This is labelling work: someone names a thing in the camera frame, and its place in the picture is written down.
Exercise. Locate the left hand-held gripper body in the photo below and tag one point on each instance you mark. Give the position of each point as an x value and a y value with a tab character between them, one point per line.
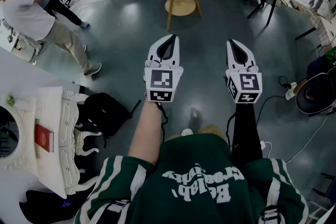
161	80

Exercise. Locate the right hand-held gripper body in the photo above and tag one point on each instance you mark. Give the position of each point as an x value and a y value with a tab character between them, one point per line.
246	84

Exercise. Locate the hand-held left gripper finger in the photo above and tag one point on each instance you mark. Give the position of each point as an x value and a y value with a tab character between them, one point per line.
175	56
153	52

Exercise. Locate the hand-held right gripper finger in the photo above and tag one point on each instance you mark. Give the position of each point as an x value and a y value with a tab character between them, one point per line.
250	59
229	59

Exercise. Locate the person's left forearm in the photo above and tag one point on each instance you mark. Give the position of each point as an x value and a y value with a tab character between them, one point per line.
147	133

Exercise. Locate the person's right forearm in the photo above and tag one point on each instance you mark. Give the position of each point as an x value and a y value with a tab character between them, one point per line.
246	133

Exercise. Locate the person's left shoe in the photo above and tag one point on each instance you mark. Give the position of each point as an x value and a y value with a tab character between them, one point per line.
187	132

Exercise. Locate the black backpack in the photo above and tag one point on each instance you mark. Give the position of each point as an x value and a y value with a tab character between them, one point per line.
105	115

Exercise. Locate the black round seat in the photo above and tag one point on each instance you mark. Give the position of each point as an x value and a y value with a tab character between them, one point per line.
315	94

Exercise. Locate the white ornate dressing table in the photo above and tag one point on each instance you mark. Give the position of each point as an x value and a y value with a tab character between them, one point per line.
65	139

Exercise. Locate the person's green striped shirt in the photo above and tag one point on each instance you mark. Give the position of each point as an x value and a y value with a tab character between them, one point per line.
189	191

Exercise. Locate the white box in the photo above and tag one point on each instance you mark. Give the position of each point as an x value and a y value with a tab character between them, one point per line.
25	51

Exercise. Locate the red book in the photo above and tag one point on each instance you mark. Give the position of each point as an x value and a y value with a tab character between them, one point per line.
44	137

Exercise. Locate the oval mirror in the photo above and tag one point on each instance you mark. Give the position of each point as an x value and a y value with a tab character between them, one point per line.
10	133

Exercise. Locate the black fabric bag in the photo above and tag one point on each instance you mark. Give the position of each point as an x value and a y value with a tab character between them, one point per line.
44	207

